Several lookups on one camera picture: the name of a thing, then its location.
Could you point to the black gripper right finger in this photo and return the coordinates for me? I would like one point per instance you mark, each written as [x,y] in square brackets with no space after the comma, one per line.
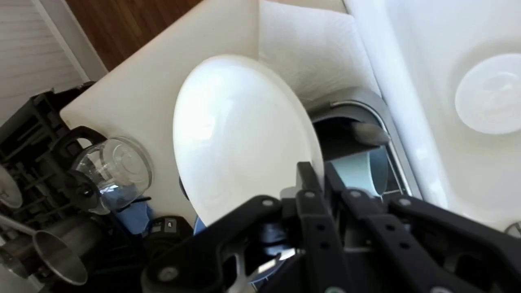
[434,244]

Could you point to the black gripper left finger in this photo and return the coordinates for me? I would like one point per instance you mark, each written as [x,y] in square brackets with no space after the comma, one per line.
[245,254]

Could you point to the white plate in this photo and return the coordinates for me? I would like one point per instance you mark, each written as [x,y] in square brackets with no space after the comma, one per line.
[239,135]

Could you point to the light blue dish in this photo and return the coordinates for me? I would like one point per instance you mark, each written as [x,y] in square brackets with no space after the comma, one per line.
[356,171]

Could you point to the blue cloth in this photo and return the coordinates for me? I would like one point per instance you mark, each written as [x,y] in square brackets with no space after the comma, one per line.
[133,216]

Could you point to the clear drinking glass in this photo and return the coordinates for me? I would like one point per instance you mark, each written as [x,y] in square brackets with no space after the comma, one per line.
[120,167]

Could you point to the white ceramic kitchen sink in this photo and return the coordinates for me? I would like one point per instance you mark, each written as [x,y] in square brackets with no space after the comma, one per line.
[424,65]

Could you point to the silver metal funnel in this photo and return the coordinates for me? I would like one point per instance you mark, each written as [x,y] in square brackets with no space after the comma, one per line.
[60,254]

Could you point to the white paper towel sheet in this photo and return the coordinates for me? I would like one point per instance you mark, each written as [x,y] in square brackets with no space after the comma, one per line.
[315,48]

